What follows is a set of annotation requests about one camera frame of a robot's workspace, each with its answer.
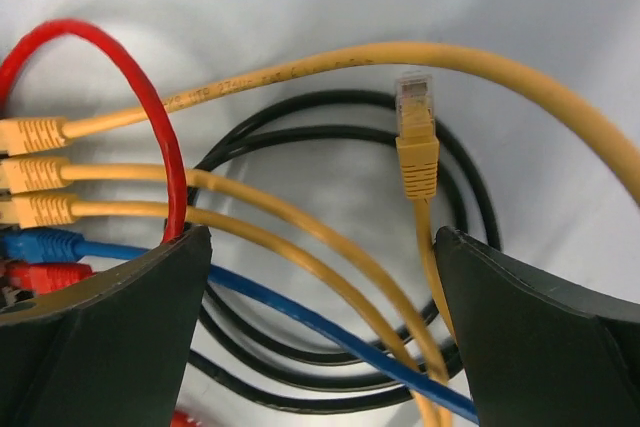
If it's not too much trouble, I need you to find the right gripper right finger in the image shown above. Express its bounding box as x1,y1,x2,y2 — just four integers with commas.
435,227,639,426

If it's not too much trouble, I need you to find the black power cable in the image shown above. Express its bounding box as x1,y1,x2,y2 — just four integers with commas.
185,89,502,415

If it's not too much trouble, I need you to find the red ethernet cable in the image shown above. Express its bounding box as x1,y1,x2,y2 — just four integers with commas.
0,18,206,427

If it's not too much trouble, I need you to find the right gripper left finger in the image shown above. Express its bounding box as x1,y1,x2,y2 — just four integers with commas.
1,227,212,426

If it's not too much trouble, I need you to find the yellow ethernet cable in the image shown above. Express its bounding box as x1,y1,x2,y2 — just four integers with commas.
0,155,451,383
0,40,640,208
393,66,457,348
0,193,454,427

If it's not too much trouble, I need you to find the blue ethernet cable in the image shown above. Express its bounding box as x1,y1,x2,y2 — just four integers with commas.
0,227,479,424

